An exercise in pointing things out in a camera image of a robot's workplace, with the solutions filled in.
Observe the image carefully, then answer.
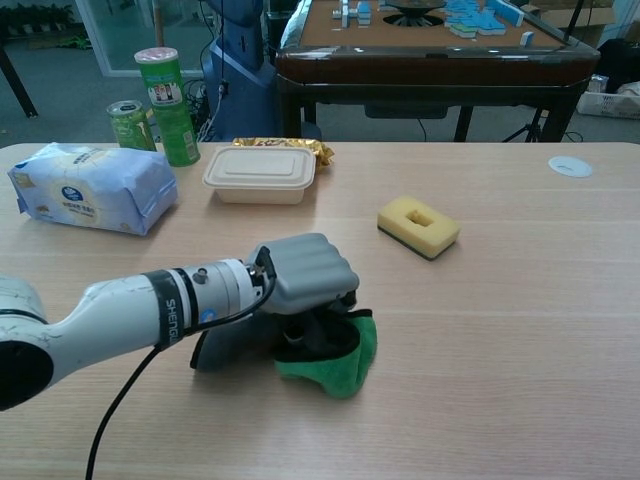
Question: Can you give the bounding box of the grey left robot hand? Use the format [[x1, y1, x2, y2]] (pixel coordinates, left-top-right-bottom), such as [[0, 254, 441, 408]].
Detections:
[[244, 232, 361, 357]]

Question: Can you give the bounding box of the black cloth with green side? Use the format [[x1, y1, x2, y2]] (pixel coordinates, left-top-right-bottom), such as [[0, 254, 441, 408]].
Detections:
[[189, 308, 379, 400]]

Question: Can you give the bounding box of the blue robot base stand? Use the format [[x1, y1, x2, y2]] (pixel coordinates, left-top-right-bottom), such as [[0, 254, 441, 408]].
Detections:
[[201, 0, 284, 143]]

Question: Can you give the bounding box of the beige lidded food container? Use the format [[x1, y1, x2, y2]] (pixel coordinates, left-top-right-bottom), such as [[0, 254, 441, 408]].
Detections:
[[201, 145, 317, 205]]

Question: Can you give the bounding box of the gold foil snack bag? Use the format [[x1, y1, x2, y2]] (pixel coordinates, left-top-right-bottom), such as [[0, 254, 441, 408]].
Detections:
[[232, 137, 336, 174]]

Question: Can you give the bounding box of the yellow sponge with green base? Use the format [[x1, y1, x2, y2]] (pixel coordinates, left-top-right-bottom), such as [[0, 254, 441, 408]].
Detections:
[[376, 195, 462, 263]]

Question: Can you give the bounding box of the tall green chip canister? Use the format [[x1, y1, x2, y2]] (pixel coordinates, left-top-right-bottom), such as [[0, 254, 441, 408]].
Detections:
[[133, 47, 202, 168]]

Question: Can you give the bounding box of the short green drink can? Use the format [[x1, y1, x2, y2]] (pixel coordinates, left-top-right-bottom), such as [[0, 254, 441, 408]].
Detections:
[[106, 99, 158, 153]]

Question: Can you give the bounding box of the blue white tissue pack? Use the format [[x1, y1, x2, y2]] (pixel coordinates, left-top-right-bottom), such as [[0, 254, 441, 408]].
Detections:
[[7, 141, 179, 237]]

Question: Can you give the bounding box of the dark wooden mahjong table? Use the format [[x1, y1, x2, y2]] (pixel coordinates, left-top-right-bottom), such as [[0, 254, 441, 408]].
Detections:
[[274, 0, 602, 144]]

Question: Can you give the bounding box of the blue mahjong tile cluster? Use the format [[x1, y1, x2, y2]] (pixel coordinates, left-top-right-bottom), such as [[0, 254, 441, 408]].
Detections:
[[332, 0, 373, 26]]

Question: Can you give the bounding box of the black tripod stand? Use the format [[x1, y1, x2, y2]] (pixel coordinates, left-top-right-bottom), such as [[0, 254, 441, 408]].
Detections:
[[501, 107, 551, 144]]

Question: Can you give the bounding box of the blue mahjong tile pile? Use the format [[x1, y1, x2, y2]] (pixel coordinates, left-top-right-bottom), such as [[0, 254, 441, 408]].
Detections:
[[443, 0, 525, 39]]

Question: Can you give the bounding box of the white cardboard box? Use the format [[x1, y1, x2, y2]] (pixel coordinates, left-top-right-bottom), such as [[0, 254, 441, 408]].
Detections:
[[577, 73, 640, 120]]

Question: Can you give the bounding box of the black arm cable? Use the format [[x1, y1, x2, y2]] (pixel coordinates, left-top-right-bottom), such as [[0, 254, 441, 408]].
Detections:
[[84, 248, 279, 480]]

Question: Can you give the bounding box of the round white cable grommet cap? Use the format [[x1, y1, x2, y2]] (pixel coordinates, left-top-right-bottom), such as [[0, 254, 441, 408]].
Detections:
[[547, 155, 594, 178]]

